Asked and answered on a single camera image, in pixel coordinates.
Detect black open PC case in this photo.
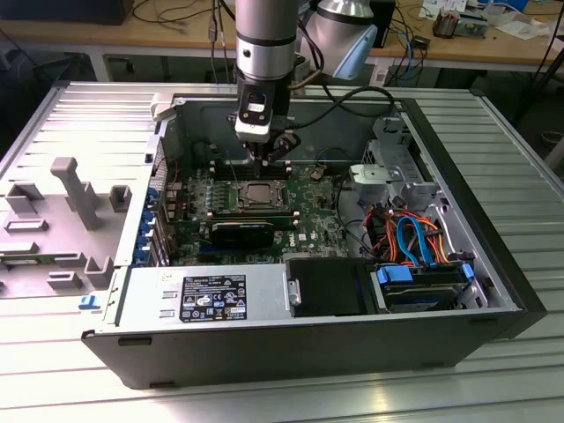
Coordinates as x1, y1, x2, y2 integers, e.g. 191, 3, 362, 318
81, 90, 550, 391

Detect CPU socket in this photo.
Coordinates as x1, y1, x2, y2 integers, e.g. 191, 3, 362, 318
229, 178, 293, 212

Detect green motherboard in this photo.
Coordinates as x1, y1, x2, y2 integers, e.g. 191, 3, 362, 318
165, 160, 356, 266

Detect thin black wire loop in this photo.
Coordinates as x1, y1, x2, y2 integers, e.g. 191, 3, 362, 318
334, 171, 375, 259

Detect brown coil transformer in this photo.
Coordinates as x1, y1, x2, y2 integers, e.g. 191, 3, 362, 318
432, 11, 463, 40

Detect hard disk in blue carrier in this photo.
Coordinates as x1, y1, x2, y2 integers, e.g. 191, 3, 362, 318
368, 260, 476, 315

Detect black graphics card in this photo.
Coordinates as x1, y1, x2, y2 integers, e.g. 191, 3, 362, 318
209, 219, 277, 251

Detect metal socket cover frame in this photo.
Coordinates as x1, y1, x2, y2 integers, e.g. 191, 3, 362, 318
237, 181, 287, 209

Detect red black wire bundle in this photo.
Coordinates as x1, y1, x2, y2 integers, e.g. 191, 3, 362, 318
364, 205, 390, 261

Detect silver disk bay cage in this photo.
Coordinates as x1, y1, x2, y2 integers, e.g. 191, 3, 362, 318
347, 115, 445, 213

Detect orange yellow wire bundle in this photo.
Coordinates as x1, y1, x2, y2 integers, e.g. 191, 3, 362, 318
382, 210, 457, 265

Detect black upright box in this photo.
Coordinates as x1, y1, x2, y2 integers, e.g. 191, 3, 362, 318
371, 0, 397, 49

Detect white papers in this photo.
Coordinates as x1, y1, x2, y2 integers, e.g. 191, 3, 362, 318
495, 11, 554, 43

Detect white camera box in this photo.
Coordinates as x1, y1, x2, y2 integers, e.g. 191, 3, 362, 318
234, 85, 271, 143

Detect silver power supply with label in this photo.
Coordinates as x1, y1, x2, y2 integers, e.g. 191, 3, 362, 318
103, 263, 293, 330

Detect thin metal locking lever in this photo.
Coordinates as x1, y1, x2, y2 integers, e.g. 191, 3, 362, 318
224, 148, 242, 184

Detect black camera cable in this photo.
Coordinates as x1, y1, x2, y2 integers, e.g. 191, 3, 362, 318
284, 85, 397, 133

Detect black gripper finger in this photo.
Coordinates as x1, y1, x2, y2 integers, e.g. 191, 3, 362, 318
243, 139, 267, 168
263, 130, 301, 168

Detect thin blue cable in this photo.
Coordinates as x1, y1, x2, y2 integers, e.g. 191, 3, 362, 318
394, 19, 422, 85

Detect long wooden desk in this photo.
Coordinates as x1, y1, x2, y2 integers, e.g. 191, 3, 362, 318
0, 12, 564, 74

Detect black flat box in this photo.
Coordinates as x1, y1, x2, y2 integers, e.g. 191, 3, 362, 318
0, 0, 134, 26

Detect white corner bracket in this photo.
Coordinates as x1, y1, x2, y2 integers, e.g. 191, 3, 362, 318
149, 91, 182, 123

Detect blue flat data wire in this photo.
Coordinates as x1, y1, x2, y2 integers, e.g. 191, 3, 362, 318
412, 213, 442, 270
395, 212, 420, 268

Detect grey parts rack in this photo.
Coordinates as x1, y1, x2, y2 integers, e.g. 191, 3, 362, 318
0, 156, 133, 301

